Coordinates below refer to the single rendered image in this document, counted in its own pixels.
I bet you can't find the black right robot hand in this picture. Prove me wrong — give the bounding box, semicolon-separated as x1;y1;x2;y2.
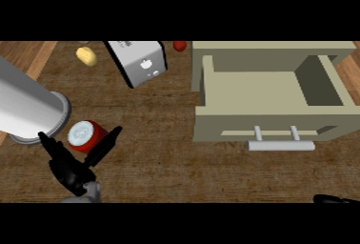
312;193;360;204

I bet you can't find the red can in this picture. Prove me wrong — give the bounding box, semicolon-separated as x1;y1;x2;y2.
66;119;110;154

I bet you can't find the red vegetable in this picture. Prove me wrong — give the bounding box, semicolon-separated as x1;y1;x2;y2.
171;41;188;52

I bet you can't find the yellow potato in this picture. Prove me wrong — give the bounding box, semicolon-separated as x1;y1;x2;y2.
75;46;98;68

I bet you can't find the beige open drawer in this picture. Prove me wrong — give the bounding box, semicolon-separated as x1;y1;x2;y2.
193;54;360;143

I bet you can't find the white drawer handle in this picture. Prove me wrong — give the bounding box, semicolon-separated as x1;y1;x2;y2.
246;125;315;153

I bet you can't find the beige cabinet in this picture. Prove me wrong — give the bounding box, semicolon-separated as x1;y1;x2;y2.
190;41;358;93

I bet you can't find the large silver cylinder container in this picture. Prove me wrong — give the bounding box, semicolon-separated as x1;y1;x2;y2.
0;56;73;146

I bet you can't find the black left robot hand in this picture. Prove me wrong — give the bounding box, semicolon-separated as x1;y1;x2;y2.
36;125;123;197

